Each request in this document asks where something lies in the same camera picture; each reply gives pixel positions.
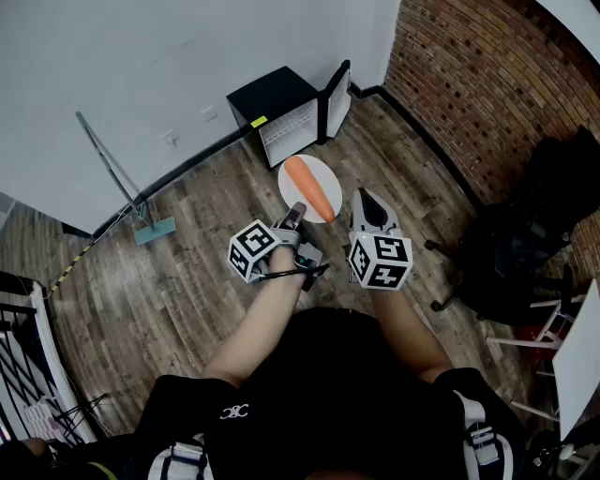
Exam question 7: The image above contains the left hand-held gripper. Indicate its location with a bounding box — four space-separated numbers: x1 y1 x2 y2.
227 201 331 293

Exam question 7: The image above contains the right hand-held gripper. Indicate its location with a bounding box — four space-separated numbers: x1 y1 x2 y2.
347 187 414 293

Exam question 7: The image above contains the orange carrot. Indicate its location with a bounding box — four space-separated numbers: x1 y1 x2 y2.
283 156 337 224

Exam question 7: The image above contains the white round plate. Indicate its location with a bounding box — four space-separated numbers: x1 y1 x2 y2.
277 154 343 225

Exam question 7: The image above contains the black mini fridge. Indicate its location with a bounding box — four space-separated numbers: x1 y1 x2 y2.
225 59 353 171

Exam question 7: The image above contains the person's right forearm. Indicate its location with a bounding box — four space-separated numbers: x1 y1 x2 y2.
371 284 454 383

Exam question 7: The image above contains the person's left forearm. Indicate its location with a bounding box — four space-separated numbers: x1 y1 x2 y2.
202 245 307 388

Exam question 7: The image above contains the teal flat mop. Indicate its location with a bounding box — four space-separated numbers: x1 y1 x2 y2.
74 111 177 247

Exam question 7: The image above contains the black office chair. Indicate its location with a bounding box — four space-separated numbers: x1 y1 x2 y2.
423 125 600 325

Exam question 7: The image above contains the person's black clothing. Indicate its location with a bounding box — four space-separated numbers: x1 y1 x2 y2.
125 307 527 480

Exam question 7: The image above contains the white table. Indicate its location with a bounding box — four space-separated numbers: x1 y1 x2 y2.
551 277 600 443

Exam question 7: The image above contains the black metal railing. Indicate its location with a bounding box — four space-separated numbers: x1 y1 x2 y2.
0 270 110 447

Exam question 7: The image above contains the black wrist strap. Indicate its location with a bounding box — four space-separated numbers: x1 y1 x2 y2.
256 262 331 283

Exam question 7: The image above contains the white stool frame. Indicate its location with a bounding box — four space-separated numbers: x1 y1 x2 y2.
486 298 578 351

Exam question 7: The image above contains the yellow black striped cable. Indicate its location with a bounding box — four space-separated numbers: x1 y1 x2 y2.
45 242 96 301

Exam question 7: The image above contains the white harness strap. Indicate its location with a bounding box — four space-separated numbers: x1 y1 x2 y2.
146 432 208 480
451 388 503 466

